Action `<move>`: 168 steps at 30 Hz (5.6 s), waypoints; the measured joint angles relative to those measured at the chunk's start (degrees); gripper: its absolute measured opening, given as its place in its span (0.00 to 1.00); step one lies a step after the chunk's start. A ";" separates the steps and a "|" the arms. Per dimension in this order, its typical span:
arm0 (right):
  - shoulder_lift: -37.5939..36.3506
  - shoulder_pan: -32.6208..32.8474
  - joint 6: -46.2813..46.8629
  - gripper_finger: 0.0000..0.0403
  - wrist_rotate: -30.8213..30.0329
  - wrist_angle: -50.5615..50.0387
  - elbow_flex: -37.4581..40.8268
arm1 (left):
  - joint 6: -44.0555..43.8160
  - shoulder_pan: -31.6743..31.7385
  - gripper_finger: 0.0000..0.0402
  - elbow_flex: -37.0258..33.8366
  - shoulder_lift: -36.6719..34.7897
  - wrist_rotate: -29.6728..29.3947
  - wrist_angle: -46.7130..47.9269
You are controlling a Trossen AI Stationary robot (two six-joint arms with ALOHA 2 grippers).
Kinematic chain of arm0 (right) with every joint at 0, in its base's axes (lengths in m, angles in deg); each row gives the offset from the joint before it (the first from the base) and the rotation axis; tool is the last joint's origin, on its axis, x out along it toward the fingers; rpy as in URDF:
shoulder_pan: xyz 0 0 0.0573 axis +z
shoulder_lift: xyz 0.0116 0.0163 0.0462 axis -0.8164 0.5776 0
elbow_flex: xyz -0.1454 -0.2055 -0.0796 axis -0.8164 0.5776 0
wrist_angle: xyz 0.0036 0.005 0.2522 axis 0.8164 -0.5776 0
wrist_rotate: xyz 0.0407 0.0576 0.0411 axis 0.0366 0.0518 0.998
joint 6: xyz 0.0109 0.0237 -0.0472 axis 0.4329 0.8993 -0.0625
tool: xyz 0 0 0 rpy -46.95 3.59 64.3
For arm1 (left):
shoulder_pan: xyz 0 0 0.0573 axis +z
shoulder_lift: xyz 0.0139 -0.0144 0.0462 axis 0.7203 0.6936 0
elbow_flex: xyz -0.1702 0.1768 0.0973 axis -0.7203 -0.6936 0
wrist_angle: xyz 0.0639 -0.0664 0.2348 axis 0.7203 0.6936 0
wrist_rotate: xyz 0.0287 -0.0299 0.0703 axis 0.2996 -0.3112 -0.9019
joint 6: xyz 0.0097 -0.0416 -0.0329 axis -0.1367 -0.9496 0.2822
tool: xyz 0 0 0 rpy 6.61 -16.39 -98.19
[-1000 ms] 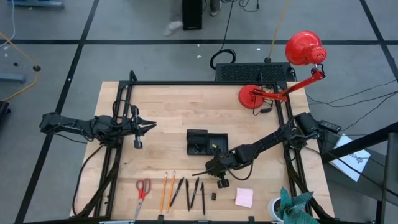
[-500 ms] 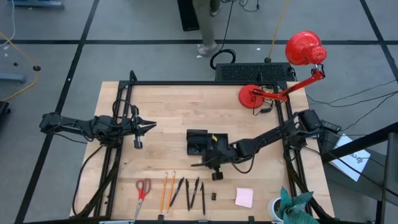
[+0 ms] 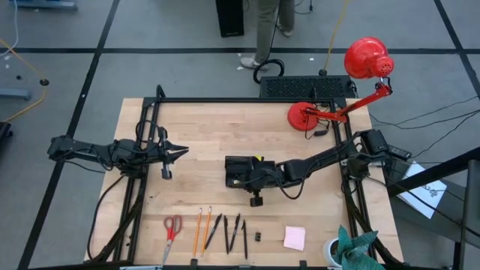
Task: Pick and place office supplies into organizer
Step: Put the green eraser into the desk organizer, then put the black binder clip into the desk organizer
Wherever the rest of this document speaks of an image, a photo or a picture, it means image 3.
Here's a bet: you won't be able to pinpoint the grey side desk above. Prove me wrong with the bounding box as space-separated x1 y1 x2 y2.
388 146 480 270

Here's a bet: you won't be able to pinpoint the black floor box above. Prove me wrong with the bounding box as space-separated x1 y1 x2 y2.
215 0 245 38

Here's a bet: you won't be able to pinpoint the blue grey floor rail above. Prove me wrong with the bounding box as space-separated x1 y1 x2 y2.
14 0 79 11
0 88 32 101

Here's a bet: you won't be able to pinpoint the black click pen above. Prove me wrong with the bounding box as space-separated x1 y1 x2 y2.
228 213 242 252
204 213 224 251
223 215 230 255
241 219 249 260

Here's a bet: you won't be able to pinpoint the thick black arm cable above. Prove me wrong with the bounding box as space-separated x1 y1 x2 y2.
86 174 127 263

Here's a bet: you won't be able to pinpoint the teal cloth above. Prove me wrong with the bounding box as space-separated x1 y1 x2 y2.
331 223 387 270

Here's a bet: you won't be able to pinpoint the yellow floor cable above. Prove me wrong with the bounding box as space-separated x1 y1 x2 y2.
0 37 49 123

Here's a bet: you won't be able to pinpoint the black lamp cord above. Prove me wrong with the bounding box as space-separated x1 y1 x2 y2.
304 106 332 141

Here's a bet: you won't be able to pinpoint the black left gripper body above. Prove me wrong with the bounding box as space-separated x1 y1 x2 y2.
144 126 173 180

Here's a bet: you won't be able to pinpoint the red desk lamp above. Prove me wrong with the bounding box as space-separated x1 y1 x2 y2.
286 36 395 133

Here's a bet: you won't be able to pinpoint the pink sticky note pad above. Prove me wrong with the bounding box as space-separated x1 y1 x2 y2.
283 225 307 252

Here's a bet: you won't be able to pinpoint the black vented computer box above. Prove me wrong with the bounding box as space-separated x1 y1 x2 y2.
258 74 357 99

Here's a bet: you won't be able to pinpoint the red handled scissors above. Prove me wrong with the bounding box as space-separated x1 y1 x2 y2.
160 214 184 266

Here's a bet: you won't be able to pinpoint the black mesh desk organizer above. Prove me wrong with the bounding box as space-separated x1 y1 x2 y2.
224 155 278 190

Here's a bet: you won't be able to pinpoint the person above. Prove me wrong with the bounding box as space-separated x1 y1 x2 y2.
239 0 296 71

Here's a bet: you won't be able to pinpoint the white paper sheet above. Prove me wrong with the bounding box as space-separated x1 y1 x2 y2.
397 160 448 220

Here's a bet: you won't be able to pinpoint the thin black floor cable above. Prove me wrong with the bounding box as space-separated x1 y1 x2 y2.
369 95 480 128

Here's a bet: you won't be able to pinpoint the black power brick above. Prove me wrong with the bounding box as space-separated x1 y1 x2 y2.
388 144 413 161

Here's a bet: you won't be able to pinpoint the black hanging cable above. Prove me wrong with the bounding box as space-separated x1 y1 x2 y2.
252 22 286 86

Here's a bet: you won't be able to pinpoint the black metal table frame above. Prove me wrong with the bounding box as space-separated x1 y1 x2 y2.
84 84 406 270

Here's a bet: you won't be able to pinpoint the white cup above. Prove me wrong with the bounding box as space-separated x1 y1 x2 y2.
321 236 341 268

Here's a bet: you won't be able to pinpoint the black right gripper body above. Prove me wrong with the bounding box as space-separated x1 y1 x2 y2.
246 154 281 207

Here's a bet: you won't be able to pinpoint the yellow hanging cable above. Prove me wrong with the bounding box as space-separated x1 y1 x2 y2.
318 0 350 76

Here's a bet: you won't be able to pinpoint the white floor cable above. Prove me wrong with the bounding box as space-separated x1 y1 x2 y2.
0 0 20 58

